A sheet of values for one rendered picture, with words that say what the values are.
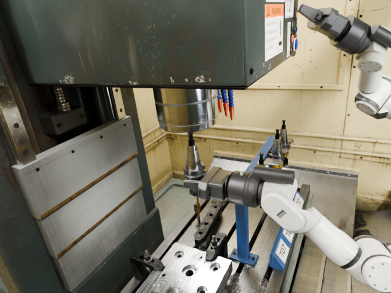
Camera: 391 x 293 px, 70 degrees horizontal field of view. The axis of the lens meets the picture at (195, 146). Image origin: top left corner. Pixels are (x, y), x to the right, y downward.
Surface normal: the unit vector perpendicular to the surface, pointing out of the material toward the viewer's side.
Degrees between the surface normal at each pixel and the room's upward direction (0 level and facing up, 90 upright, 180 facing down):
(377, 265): 71
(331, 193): 24
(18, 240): 90
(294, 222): 86
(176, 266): 0
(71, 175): 90
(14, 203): 90
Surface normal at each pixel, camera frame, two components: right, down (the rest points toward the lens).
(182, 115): -0.07, 0.41
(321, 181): -0.29, -0.67
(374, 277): -0.28, 0.10
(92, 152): 0.88, 0.11
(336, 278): -0.03, -0.96
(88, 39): -0.47, 0.40
